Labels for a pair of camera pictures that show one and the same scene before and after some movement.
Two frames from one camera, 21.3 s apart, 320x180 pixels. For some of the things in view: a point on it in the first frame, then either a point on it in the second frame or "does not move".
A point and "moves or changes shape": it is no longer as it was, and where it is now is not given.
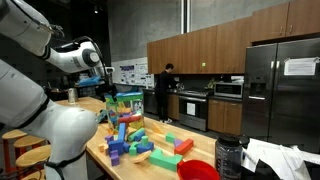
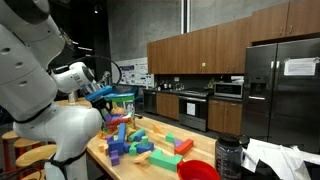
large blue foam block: [119, 145] does not move
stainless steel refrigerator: [281, 93] does not move
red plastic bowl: [196, 169] does not move
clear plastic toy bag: [124, 117] moves or changes shape
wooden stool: [35, 157] does not move
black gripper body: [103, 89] -> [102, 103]
